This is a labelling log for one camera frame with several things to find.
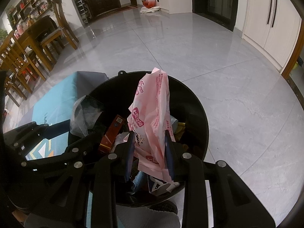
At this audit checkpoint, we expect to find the brown doormat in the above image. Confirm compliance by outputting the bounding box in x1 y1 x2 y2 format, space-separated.
114 5 138 11

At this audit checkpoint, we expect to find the wooden chair grey cushion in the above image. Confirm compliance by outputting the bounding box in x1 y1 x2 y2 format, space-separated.
39 0 79 50

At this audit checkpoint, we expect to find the black plastic bucket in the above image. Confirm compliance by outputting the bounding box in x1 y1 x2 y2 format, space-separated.
68 70 210 207

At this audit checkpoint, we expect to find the metal shoe rack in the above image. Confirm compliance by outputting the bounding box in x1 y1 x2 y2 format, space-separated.
75 0 92 25

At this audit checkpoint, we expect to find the translucent plastic bag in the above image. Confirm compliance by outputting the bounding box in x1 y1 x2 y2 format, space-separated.
70 95 107 138

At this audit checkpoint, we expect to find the black glass door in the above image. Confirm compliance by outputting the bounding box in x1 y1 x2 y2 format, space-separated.
191 0 239 31

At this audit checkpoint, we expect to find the yellow snack bag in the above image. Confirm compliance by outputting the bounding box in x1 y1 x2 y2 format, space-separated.
174 121 188 143

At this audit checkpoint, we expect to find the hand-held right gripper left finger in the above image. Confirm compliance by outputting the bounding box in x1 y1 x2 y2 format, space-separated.
31 131 136 228

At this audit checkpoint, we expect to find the red cigarette pack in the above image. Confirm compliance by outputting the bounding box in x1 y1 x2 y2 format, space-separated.
98 114 126 155

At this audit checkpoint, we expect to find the white wardrobe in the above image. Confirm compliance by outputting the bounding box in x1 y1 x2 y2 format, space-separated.
242 0 302 70

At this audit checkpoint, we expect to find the wooden dining table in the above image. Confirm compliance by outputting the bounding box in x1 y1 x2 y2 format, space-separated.
14 17 57 72

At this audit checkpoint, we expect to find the white cloth bag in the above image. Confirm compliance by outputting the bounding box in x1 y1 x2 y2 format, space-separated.
140 6 162 14

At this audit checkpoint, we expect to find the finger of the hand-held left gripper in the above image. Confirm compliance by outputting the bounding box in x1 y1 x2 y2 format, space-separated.
3 121 71 155
20 125 107 172

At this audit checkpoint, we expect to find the pink plastic wrapper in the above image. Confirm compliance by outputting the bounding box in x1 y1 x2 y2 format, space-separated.
127 68 181 183

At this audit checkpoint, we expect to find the wooden wall shelf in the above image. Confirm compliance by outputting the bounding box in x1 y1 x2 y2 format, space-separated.
7 0 53 29

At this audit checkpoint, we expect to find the blue grey printed tablecloth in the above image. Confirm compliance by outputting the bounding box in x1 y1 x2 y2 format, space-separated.
5 71 110 162

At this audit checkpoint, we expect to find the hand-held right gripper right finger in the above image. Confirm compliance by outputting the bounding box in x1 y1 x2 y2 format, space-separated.
165 130 270 228

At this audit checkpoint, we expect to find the person's right foot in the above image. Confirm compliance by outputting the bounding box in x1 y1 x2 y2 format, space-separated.
147 201 178 215

